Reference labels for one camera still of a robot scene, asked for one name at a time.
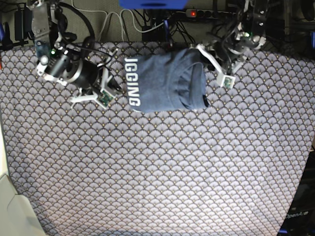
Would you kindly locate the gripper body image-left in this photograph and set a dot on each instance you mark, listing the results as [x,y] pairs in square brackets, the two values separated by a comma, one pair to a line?
[65,67]

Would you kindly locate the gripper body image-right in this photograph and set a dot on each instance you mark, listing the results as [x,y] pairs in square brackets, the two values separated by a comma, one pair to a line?
[228,53]

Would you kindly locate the blue T-shirt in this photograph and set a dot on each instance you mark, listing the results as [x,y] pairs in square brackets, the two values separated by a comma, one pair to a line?
[166,82]

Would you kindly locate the black power strip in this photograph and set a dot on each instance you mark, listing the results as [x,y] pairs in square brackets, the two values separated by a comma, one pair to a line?
[207,14]

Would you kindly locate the black power adapter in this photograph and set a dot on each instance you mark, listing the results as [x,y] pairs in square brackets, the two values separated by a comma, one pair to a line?
[22,23]

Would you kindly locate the black box under table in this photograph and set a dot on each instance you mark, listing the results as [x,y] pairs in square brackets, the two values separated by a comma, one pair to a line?
[157,35]

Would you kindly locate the blue box overhead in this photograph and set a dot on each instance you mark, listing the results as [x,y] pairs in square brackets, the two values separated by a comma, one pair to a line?
[153,4]

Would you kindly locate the fan-patterned tablecloth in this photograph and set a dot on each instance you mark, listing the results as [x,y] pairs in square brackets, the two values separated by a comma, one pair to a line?
[229,170]

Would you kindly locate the beige furniture corner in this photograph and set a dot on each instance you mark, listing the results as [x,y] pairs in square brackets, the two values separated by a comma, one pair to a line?
[17,217]

